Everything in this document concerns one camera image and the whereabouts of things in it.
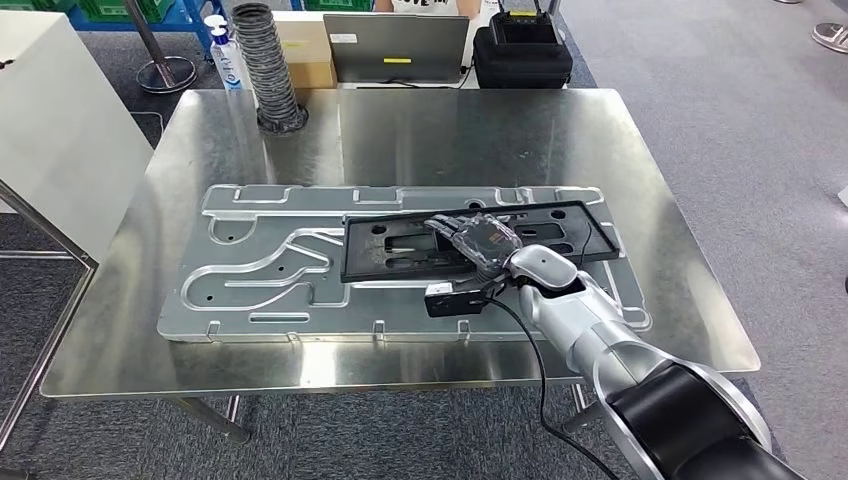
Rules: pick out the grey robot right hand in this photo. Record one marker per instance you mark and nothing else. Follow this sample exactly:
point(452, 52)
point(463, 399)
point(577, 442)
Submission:
point(484, 242)

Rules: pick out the black plastic mounting plate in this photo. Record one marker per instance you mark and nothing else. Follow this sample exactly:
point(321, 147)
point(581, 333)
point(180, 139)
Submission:
point(371, 262)

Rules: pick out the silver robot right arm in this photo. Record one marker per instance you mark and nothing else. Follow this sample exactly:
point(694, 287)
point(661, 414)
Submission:
point(596, 318)

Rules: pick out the stainless steel workbench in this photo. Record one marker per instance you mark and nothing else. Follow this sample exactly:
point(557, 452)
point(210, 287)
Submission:
point(430, 152)

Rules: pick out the blue metal shelf rack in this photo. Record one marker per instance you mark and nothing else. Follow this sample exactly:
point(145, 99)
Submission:
point(199, 16)

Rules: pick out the black carrying case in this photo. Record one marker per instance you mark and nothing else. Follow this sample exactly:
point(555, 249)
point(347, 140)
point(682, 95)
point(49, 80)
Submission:
point(523, 66)

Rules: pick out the grey laptop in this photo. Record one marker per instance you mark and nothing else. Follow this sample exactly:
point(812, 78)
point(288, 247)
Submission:
point(397, 50)

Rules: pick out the black remote controller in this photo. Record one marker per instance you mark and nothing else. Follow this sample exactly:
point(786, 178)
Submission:
point(523, 30)

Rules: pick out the stamped grey metal panel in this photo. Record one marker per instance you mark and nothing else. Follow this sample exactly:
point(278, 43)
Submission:
point(265, 311)

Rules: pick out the person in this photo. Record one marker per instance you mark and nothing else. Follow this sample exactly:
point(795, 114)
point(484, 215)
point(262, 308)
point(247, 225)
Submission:
point(424, 5)

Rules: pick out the cardboard box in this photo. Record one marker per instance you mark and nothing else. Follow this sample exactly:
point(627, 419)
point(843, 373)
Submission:
point(311, 53)

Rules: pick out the clear pump bottle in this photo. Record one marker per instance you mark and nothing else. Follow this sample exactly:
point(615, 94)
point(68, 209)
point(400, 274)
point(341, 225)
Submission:
point(228, 60)

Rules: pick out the stanchion with round base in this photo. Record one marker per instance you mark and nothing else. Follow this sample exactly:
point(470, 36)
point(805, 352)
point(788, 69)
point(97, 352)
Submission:
point(166, 76)

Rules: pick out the green plastic crate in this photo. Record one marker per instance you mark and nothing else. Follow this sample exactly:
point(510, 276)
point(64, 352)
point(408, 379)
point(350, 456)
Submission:
point(106, 6)

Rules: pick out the black camera bracket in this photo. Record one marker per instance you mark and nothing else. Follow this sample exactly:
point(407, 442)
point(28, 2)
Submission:
point(484, 285)

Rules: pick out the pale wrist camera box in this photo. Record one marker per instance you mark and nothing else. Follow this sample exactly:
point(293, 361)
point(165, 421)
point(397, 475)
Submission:
point(457, 305)

